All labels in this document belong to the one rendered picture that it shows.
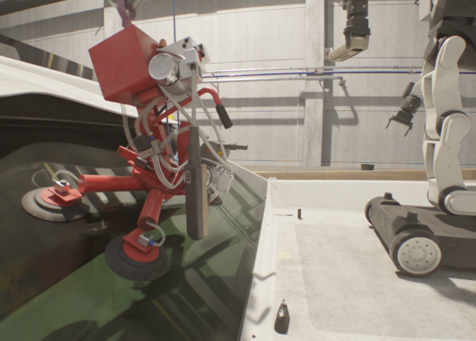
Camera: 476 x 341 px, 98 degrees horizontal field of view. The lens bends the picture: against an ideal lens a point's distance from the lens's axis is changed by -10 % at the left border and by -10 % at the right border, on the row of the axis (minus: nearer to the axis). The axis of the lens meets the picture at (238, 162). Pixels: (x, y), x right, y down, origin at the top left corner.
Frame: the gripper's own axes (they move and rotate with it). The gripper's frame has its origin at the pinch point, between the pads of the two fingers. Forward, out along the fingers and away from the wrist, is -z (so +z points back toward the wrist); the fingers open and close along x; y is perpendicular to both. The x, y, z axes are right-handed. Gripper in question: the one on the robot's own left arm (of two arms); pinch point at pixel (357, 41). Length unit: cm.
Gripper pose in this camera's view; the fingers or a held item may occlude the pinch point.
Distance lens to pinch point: 120.6
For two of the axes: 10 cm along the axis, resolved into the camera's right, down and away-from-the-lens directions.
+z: 0.0, -9.9, -1.2
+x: 9.8, -0.2, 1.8
